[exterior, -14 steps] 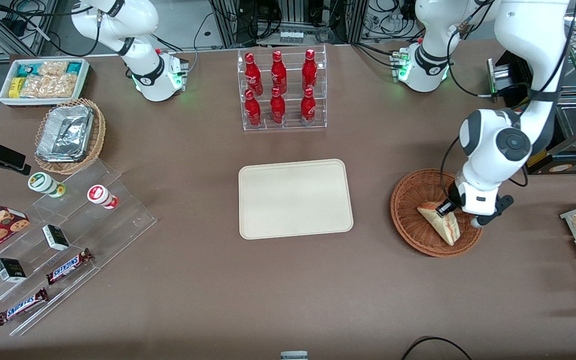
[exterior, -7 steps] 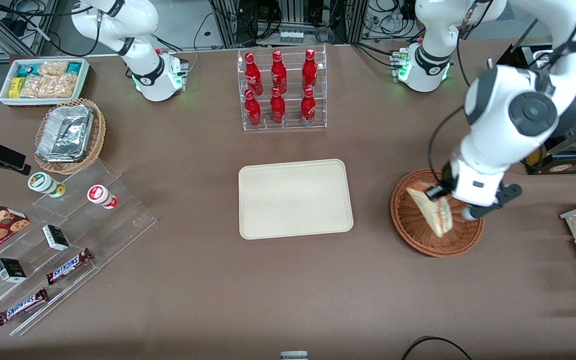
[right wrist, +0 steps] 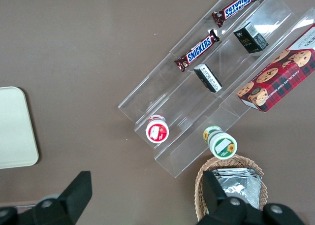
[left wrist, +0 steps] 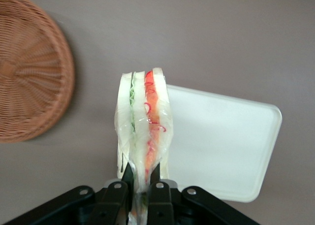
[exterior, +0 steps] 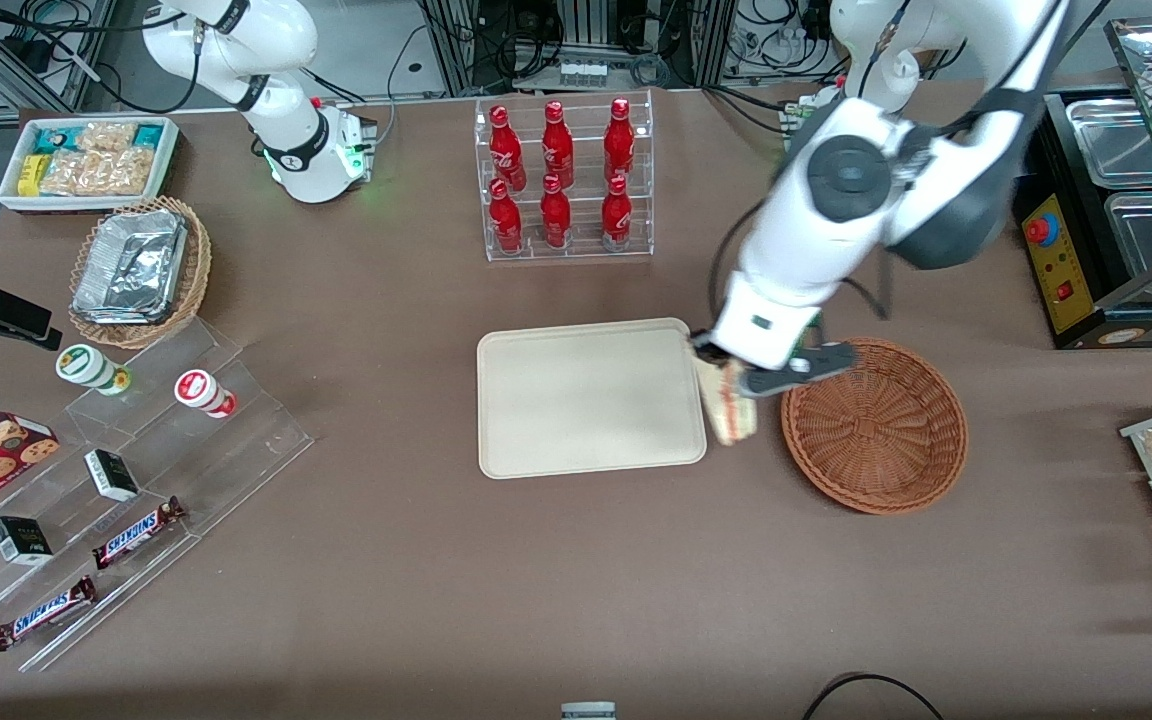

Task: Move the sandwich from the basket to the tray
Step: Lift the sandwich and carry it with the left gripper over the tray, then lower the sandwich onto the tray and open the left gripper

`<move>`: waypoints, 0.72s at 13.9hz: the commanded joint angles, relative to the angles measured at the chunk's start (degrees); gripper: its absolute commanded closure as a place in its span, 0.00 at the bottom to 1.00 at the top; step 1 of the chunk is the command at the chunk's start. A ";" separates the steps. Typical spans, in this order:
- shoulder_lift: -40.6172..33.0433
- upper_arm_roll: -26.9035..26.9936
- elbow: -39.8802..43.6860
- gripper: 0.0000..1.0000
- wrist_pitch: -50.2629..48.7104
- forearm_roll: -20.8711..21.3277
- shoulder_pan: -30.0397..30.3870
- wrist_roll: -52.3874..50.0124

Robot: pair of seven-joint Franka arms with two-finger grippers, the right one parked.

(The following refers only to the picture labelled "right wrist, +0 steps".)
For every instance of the clear acrylic tiered stand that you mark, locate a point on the clear acrylic tiered stand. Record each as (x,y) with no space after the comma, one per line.
(197,106)

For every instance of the beige plastic tray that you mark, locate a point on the beige plastic tray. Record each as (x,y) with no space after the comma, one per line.
(14,129)

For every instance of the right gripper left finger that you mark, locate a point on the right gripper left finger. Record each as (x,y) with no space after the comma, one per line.
(73,198)

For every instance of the light wicker basket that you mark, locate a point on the light wicker basket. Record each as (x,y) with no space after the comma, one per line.
(264,185)

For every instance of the red lid yogurt cup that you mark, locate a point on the red lid yogurt cup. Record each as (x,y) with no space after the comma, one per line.
(157,132)

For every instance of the small black box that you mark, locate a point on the small black box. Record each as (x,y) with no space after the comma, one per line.
(251,39)
(209,78)

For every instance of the Snickers bar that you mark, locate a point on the Snickers bar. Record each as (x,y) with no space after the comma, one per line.
(198,50)
(237,7)

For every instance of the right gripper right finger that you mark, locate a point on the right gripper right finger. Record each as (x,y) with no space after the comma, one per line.
(219,202)

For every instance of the green lid yogurt cup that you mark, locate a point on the green lid yogurt cup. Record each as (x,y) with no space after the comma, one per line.
(222,145)

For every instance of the silver foil packets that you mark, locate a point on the silver foil packets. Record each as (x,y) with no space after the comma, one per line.
(243,185)

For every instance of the red tartan cookie box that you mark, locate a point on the red tartan cookie box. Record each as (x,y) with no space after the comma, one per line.
(283,79)

